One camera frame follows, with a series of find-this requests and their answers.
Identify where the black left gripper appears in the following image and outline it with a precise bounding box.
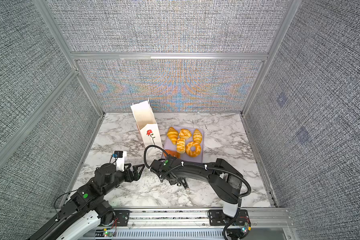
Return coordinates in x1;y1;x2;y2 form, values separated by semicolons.
104;162;146;196

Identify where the brown triangular pastry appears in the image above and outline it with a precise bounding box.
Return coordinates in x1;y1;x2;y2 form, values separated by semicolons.
165;150;181;159

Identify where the striped long bread roll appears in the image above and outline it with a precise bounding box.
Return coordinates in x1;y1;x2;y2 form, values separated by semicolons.
176;138;186;154

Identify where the ring shaped bread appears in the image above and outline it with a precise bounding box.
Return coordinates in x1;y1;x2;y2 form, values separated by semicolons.
186;141;202;158

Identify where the white paper bag with rose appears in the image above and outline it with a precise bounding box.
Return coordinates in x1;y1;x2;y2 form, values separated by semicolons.
131;100;163;148

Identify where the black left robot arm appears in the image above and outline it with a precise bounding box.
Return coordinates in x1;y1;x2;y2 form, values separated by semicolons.
29;163;145;240

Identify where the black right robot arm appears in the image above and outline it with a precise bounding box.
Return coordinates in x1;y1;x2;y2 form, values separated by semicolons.
143;145;252;240

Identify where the croissant top left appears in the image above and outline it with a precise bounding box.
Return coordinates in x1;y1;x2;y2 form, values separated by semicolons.
167;127;179;146

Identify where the croissant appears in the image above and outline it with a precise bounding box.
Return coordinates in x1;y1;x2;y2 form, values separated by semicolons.
193;129;203;144
167;127;179;146

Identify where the twisted bun top middle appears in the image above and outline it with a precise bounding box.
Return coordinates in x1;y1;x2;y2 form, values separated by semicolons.
178;129;192;140

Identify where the croissant top right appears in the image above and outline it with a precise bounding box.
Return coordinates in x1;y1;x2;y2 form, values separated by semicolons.
193;129;203;144

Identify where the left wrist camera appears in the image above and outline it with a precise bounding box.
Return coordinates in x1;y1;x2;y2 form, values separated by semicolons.
111;151;127;172

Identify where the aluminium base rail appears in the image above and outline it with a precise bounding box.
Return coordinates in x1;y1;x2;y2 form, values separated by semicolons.
38;206;298;240

